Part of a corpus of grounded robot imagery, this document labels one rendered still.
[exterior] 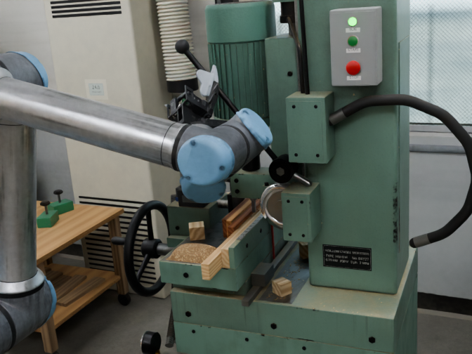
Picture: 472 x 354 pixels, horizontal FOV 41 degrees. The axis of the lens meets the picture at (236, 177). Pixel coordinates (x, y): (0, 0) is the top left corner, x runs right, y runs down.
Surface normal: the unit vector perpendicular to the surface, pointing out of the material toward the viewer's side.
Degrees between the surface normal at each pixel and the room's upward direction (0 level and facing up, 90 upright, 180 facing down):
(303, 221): 90
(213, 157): 90
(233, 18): 90
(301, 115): 90
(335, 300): 0
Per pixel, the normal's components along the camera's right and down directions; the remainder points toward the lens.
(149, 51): 0.90, 0.06
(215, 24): -0.75, 0.25
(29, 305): 0.69, 0.32
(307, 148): -0.38, 0.29
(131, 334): -0.07, -0.96
